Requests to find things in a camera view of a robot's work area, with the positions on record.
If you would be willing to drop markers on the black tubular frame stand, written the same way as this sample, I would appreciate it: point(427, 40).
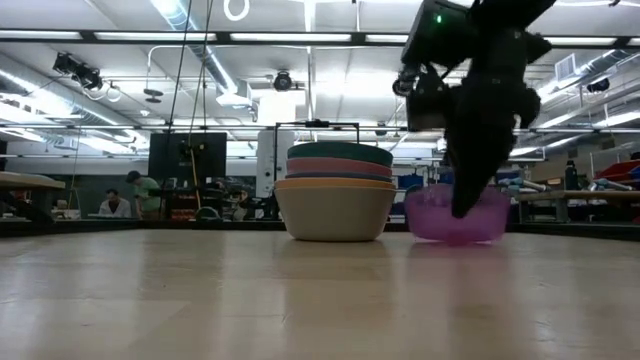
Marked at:
point(275, 150)

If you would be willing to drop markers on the large pink bowl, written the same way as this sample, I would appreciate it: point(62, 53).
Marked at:
point(335, 166)

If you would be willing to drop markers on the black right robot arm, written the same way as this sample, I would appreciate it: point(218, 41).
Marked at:
point(440, 40)

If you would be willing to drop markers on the beige-topped table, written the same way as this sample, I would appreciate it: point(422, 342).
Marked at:
point(30, 181)

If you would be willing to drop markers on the large green bowl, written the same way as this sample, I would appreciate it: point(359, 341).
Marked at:
point(340, 151)

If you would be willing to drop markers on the black bottle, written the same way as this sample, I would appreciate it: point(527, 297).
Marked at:
point(571, 176)

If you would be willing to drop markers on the large yellow-orange bowl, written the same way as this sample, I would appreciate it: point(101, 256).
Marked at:
point(335, 183)

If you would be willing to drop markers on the black studio light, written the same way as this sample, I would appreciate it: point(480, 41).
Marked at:
point(80, 72)

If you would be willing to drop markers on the black monitor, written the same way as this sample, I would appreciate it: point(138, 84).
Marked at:
point(170, 155)

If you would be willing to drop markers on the red storage bin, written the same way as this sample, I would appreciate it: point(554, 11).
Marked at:
point(620, 170)

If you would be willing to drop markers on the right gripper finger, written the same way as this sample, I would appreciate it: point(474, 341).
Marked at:
point(490, 155)
point(461, 175)

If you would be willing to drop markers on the small purple bowl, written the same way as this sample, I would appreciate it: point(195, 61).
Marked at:
point(430, 220)

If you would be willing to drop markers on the wooden workbench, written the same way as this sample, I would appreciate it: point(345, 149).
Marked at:
point(560, 196)

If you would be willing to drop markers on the large beige bowl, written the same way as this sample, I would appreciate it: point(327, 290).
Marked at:
point(335, 215)

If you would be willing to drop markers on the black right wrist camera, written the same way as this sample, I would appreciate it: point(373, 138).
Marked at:
point(425, 107)

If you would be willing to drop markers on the person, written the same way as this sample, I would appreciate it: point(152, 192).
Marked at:
point(146, 192)
point(115, 206)

